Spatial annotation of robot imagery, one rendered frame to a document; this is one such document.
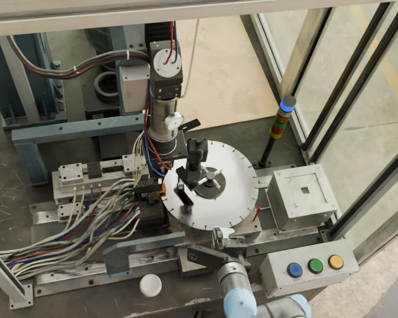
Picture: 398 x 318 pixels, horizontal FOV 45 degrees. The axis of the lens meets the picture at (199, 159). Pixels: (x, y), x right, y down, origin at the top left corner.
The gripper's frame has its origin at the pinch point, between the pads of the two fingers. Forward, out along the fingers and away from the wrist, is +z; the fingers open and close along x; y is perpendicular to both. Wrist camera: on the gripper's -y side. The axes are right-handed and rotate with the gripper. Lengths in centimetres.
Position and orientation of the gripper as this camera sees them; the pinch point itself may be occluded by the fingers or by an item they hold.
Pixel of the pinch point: (213, 229)
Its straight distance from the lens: 145.0
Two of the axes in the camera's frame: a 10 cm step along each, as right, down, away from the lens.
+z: -1.0, -4.3, 9.0
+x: 0.6, -9.0, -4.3
